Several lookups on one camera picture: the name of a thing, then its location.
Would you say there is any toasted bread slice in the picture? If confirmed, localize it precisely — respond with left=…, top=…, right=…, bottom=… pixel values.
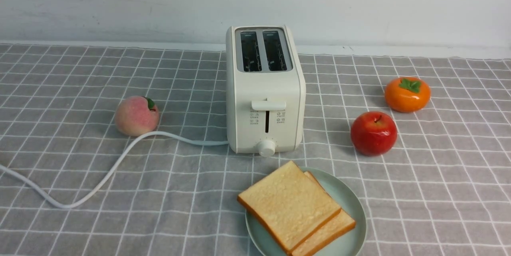
left=237, top=161, right=341, bottom=255
left=291, top=171, right=357, bottom=256

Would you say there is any orange persimmon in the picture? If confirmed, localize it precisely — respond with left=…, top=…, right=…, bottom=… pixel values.
left=384, top=77, right=431, bottom=113

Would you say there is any red apple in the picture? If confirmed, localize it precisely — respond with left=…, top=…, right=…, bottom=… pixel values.
left=350, top=111, right=398, bottom=157

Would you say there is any pink peach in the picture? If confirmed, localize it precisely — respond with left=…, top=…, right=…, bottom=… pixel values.
left=114, top=96, right=160, bottom=137

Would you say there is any grey checked tablecloth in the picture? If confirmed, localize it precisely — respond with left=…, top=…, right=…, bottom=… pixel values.
left=0, top=44, right=510, bottom=256

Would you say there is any white toaster power cord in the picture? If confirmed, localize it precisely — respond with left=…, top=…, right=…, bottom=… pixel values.
left=0, top=131, right=229, bottom=209

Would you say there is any white two-slot toaster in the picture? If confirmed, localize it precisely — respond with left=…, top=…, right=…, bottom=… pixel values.
left=225, top=26, right=306, bottom=157

